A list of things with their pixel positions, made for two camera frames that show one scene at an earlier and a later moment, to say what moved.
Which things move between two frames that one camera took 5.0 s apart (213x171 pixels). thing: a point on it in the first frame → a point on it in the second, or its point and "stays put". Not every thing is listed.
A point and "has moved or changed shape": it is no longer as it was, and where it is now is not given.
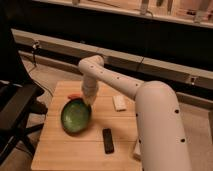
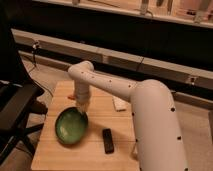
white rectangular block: [119, 101] stays put
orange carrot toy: [75, 96] stays put
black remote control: [108, 141] stays put
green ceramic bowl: [76, 116] has moved or changed shape
